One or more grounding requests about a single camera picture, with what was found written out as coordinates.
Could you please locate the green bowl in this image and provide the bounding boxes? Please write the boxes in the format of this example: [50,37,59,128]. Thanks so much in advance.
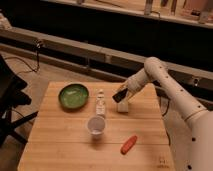
[58,83,89,110]

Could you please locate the orange carrot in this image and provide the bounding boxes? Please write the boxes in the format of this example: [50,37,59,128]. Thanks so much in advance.
[120,135,137,155]

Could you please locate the white sponge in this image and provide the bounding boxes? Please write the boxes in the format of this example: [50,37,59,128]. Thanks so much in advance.
[117,100,129,113]

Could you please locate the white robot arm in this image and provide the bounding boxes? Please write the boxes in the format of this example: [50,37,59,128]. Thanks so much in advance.
[112,57,213,171]

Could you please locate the black cable on floor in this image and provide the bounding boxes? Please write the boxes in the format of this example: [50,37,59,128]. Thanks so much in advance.
[3,41,44,75]

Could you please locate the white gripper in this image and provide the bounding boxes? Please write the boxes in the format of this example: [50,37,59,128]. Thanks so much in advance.
[112,81,135,103]

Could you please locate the black office chair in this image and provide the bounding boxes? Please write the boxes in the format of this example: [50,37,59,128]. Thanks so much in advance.
[0,54,38,147]

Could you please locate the clear plastic cup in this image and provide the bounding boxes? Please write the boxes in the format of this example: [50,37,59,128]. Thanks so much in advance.
[87,116,106,140]

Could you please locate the small white bottle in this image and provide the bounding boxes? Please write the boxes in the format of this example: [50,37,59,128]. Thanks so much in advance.
[96,89,106,117]

